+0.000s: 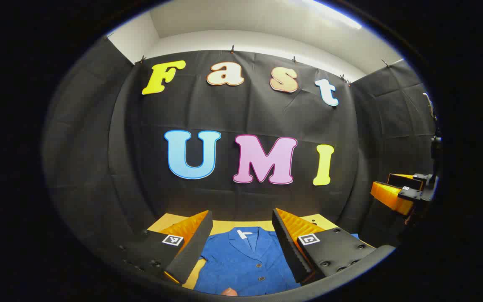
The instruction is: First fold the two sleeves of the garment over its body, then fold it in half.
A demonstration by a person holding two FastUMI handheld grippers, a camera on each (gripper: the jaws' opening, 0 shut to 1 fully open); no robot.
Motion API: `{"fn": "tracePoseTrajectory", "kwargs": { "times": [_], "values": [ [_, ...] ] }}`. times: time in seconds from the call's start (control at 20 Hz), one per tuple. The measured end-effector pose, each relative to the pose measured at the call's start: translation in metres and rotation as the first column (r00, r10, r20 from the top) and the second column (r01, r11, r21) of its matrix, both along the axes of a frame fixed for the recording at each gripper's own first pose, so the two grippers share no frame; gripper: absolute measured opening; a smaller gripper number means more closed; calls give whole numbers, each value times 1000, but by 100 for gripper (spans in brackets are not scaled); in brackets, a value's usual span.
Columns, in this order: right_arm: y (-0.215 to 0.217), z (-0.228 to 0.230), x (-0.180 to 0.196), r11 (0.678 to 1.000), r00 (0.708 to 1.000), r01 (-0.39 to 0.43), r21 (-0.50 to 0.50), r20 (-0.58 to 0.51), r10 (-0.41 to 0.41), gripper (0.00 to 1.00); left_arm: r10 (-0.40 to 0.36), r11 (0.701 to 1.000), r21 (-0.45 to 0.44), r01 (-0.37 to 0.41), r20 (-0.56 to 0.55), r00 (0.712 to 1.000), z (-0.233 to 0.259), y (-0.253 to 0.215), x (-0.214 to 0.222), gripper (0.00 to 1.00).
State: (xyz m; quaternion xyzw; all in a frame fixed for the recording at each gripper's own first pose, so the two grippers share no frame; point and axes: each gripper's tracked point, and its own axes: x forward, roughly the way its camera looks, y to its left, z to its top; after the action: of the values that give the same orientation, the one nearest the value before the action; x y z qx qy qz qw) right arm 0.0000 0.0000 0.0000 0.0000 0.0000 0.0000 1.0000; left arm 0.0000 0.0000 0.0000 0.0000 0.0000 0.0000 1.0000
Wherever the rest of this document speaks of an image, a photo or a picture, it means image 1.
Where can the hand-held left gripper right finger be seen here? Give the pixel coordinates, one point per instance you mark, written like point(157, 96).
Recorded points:
point(287, 247)

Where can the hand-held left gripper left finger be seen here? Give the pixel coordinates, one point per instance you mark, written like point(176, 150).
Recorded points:
point(193, 247)

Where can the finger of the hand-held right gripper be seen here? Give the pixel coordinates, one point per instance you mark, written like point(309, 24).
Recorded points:
point(409, 193)
point(398, 180)

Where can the blue button-up shirt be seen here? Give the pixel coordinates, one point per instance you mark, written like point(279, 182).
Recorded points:
point(241, 264)

